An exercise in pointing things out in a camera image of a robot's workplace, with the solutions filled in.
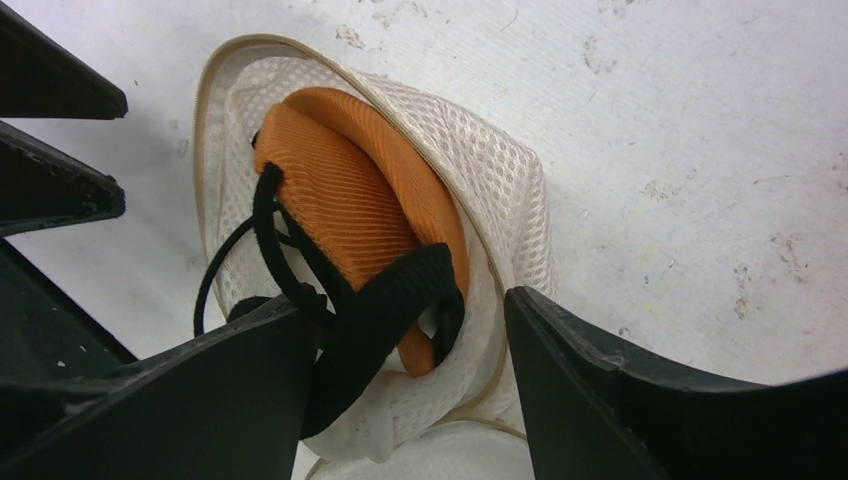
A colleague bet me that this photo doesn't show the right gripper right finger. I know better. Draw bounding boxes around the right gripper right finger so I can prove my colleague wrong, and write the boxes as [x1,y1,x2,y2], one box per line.
[504,287,847,479]

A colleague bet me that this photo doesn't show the orange bra black straps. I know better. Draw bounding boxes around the orange bra black straps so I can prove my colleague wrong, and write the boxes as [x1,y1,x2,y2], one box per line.
[193,86,472,440]

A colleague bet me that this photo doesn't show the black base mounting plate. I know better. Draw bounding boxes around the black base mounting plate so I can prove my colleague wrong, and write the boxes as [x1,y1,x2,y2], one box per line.
[1,240,137,382]

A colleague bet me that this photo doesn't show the round white mesh laundry bag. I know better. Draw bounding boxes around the round white mesh laundry bag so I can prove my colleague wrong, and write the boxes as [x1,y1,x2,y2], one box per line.
[193,34,557,479]

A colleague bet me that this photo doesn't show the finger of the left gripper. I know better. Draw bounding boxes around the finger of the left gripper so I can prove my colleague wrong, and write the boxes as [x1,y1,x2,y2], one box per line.
[1,4,128,120]
[1,122,126,237]

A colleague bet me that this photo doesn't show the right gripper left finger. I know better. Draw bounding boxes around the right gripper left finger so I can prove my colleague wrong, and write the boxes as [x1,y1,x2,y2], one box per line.
[1,299,318,479]

